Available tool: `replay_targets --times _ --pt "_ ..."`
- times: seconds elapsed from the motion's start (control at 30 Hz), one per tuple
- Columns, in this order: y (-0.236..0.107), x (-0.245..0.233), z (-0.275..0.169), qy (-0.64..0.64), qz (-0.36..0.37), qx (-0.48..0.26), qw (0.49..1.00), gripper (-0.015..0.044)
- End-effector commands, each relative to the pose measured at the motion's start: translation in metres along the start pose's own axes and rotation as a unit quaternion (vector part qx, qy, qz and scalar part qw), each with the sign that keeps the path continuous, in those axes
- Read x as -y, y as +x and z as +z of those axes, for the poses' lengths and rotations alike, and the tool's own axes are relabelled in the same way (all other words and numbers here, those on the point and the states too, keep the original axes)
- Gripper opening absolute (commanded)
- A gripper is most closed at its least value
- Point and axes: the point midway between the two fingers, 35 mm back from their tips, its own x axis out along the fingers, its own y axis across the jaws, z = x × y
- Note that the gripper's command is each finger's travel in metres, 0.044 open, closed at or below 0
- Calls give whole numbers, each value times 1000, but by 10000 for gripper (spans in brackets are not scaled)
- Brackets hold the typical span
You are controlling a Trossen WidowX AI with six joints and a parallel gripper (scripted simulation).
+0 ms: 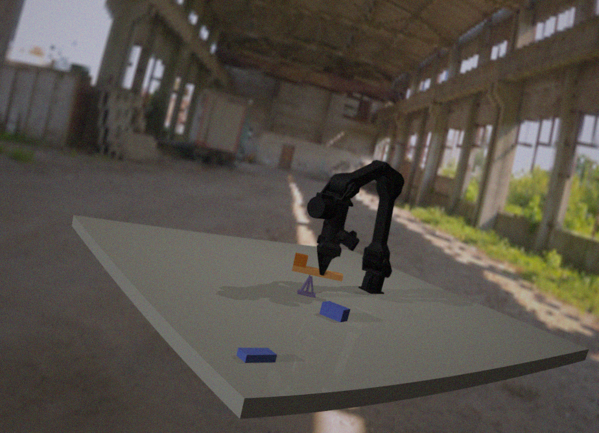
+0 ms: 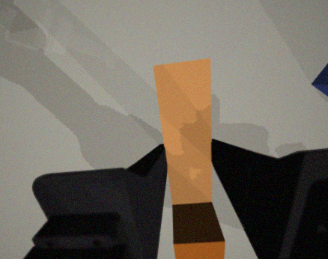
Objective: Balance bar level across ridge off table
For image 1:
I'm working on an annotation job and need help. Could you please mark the orange bar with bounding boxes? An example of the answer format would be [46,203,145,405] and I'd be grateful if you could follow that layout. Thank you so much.
[292,253,343,281]

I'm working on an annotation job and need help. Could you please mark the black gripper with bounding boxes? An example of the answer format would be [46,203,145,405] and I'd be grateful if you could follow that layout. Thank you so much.
[317,219,345,275]

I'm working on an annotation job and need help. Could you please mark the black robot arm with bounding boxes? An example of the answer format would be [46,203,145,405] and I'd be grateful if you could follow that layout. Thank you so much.
[307,160,404,294]

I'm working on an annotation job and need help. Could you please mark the blue rectangular block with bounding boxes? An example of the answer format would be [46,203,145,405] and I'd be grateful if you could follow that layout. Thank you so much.
[237,347,277,363]
[319,301,350,322]

